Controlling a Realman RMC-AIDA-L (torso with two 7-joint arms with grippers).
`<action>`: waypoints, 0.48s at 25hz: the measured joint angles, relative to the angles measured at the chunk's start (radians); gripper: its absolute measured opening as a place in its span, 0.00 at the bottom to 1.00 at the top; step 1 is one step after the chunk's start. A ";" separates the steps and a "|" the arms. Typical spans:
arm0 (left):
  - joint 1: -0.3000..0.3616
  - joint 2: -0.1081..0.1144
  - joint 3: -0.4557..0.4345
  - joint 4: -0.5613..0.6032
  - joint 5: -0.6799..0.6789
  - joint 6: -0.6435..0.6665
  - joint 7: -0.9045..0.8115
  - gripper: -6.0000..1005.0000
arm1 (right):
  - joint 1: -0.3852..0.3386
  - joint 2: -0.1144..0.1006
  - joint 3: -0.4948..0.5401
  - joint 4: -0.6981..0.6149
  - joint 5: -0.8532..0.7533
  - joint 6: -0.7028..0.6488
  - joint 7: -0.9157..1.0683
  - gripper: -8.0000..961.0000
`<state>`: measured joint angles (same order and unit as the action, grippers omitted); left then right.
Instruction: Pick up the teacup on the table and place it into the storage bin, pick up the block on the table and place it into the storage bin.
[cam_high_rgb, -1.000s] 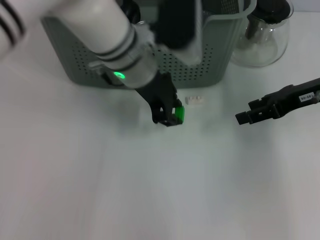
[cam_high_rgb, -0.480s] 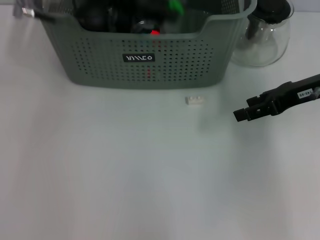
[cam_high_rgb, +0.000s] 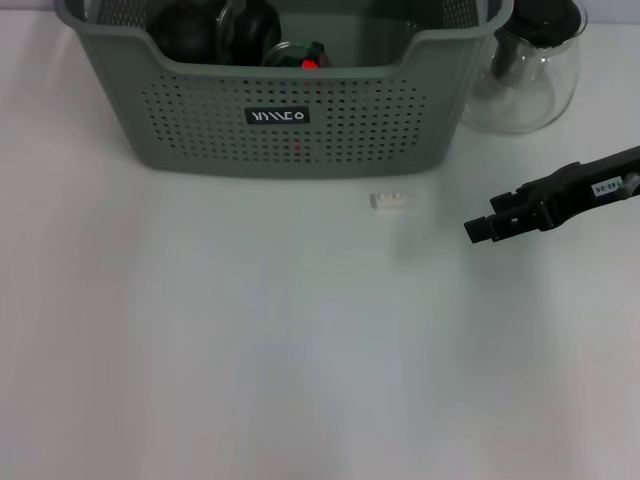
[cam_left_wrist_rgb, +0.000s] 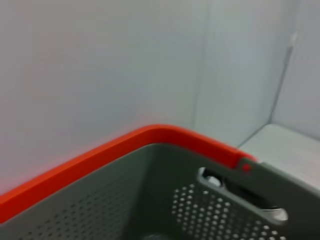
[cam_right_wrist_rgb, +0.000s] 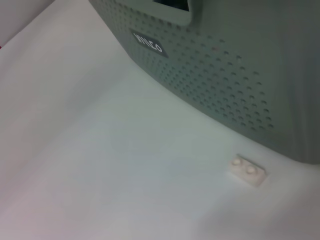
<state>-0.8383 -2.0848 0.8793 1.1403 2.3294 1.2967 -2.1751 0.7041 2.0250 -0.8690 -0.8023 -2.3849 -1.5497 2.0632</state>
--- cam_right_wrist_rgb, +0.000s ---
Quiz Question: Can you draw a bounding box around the white two-stud brick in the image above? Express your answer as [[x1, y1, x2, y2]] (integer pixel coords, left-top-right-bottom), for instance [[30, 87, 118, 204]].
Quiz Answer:
[[228, 154, 267, 188]]

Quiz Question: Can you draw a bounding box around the grey-green perforated storage bin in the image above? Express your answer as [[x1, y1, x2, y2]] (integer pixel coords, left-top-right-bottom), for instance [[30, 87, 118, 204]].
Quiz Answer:
[[88, 0, 320, 166]]

